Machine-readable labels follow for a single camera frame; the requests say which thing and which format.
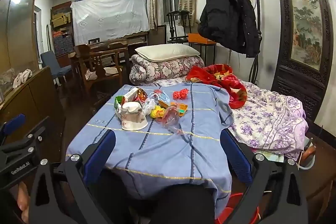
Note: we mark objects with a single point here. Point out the black side table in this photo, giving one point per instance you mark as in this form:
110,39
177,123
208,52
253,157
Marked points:
207,46

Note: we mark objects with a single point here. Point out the pale blue basin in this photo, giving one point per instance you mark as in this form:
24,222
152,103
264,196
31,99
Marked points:
309,155

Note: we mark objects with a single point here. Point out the clear plastic wrapper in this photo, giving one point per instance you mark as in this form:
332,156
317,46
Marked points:
170,117

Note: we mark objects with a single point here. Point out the green packet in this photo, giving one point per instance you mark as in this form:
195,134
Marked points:
118,103

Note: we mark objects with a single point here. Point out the wooden shelf with boxes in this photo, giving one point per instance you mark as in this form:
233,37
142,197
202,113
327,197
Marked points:
61,37

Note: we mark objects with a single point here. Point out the pale green sheet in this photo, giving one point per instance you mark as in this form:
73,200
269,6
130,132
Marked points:
270,155

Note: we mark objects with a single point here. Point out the blue checked blanket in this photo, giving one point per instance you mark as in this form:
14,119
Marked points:
162,155

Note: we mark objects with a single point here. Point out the orange cardboard box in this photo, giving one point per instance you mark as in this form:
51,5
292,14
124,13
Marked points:
181,108

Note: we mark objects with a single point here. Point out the white framed door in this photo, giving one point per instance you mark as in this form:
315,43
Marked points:
38,35

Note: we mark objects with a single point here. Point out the carved wooden painted screen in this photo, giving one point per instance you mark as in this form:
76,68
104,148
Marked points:
283,77

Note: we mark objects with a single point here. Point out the crumpled white cloth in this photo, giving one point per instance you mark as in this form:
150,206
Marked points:
22,77

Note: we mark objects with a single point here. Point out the white pillow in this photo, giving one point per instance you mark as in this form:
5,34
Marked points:
168,52

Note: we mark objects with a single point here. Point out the person's black pants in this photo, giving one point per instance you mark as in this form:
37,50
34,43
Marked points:
183,205

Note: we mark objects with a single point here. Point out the wooden armchair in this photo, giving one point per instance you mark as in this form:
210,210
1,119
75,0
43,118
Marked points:
99,61

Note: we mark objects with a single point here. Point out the flat orange box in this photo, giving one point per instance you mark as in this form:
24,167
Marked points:
199,37

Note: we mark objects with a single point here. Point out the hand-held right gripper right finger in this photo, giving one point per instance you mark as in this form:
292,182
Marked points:
236,155

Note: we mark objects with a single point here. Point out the wooden table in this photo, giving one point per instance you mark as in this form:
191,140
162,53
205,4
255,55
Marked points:
118,43

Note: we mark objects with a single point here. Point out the black puffer jacket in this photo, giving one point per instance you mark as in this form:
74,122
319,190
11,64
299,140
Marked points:
228,16

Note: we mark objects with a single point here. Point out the person's left hand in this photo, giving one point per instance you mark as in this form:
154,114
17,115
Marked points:
23,200

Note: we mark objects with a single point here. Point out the crumpled white plastic bag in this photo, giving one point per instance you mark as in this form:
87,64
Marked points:
148,106

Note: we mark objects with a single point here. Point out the blue face mask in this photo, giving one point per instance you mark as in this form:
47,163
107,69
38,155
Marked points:
164,102

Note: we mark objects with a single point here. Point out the yellow foam net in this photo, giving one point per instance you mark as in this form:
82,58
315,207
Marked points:
156,111

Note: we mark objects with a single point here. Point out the low wooden cabinet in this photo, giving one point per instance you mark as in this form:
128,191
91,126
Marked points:
39,98

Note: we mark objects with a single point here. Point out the red plastic bucket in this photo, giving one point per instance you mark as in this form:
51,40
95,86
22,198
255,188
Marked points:
233,209

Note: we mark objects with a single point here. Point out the tall glass-front cabinet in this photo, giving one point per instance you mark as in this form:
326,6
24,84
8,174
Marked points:
18,16

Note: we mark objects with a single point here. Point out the blue chair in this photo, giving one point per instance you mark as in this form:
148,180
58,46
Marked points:
55,66

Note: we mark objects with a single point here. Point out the black metal bed frame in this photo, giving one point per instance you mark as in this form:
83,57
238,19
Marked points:
258,3

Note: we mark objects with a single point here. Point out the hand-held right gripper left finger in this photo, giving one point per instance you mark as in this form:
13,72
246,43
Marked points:
101,150

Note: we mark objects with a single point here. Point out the red foam net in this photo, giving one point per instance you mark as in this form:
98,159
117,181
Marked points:
180,94

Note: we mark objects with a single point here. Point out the folded floral quilt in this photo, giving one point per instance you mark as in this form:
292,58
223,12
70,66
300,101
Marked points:
162,69

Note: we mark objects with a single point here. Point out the white red small carton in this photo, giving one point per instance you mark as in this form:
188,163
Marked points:
130,95

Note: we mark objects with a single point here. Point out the purple floral sheet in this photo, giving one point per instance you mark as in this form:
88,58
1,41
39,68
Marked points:
267,119

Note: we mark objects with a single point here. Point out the black round stool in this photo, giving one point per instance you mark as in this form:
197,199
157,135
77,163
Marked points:
178,13

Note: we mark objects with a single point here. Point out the white lace cloth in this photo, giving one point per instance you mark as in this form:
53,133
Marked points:
110,16

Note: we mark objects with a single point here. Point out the red yellow snack packet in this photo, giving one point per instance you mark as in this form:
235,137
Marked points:
142,95

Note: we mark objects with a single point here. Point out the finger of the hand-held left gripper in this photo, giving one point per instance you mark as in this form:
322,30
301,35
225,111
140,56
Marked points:
14,120
34,132

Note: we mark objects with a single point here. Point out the red printed blanket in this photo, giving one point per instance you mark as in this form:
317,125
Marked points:
236,92

